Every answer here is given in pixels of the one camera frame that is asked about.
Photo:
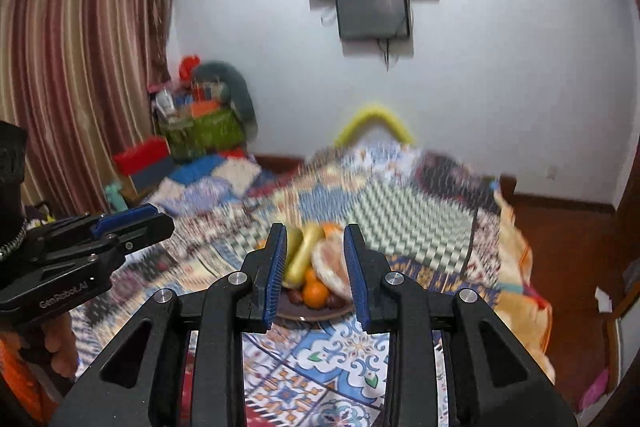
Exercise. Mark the white paper scrap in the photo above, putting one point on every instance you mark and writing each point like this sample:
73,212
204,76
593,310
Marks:
603,299

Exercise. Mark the grey plush toy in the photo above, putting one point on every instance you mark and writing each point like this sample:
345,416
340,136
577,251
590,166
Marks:
235,89

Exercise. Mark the plain orange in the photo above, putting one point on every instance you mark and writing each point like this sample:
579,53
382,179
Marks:
311,276
316,294

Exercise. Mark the striped curtain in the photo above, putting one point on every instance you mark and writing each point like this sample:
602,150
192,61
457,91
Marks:
75,72

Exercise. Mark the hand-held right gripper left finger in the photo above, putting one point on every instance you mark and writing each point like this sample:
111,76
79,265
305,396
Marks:
275,277

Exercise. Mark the red flat box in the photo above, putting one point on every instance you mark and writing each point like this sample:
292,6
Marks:
142,157

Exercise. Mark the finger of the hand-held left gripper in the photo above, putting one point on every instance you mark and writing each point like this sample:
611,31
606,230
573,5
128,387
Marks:
150,232
125,219

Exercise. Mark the teal small bottle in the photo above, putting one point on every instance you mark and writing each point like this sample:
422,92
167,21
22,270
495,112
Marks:
112,199

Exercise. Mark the dark red passion fruit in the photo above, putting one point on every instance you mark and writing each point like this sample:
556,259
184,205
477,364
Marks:
295,296
336,301

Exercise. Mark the orange small box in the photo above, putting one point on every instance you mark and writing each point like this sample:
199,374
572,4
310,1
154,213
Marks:
205,108

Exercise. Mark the yellow fleece blanket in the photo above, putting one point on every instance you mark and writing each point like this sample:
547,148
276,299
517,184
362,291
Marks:
520,267

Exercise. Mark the peeled pomelo segment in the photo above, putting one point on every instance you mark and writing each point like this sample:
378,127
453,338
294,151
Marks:
325,254

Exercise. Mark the yellow foam tube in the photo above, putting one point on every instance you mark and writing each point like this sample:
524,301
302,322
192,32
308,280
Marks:
375,117

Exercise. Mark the pink plastic bag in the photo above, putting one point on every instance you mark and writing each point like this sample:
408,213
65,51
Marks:
595,392

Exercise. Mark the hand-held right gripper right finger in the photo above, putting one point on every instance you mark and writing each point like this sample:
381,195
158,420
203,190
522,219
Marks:
357,277

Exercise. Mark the dark purple oval plate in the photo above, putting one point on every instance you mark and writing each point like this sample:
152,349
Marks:
300,312

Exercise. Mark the orange with sticker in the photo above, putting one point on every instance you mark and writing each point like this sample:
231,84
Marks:
334,229

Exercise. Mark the patchwork printed blanket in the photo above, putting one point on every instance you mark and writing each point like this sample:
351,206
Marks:
425,227

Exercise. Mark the person's left hand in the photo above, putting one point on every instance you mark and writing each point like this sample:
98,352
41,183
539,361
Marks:
62,342

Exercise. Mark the dark panel under television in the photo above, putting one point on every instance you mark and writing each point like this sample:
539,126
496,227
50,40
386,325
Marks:
372,14

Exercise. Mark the white wall outlet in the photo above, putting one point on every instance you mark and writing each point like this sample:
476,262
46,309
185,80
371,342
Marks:
552,173

